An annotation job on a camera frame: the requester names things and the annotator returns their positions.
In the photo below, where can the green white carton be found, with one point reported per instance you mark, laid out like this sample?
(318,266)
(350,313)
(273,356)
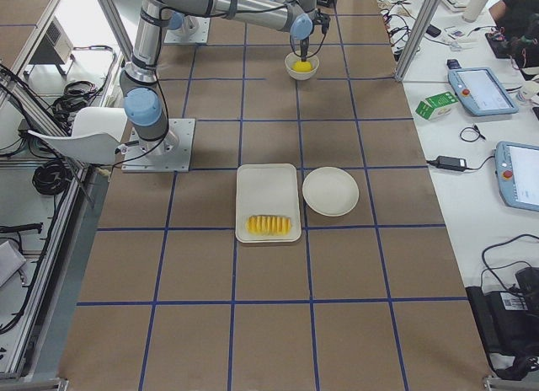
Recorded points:
(436,106)

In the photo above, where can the aluminium frame post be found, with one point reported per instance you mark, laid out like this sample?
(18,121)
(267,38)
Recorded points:
(421,24)

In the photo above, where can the cream round plate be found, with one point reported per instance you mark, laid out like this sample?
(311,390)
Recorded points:
(330,191)

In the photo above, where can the teach pendant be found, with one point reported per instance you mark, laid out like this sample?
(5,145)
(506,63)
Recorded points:
(517,174)
(480,92)

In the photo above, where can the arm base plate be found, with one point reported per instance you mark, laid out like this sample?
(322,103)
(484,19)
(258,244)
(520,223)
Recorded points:
(173,154)
(189,35)

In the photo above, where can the black power adapter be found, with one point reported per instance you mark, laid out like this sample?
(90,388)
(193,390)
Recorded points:
(451,163)

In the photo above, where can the far teach pendant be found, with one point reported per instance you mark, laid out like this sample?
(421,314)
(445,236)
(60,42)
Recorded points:
(480,92)

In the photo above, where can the cream rectangular tray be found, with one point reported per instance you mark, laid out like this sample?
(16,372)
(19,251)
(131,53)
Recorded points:
(267,189)

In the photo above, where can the sliced yellow fruit toy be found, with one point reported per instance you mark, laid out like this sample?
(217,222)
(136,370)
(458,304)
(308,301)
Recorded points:
(271,225)

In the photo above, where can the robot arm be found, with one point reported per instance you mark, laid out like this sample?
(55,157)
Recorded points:
(143,104)
(299,18)

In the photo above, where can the white bowl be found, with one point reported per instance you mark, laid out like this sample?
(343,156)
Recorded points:
(301,76)

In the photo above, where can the yellow lemon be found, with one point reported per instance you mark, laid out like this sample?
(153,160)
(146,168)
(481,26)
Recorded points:
(302,66)

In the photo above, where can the near teach pendant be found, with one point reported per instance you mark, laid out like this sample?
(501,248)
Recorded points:
(517,174)

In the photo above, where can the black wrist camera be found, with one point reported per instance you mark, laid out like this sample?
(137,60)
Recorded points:
(323,21)

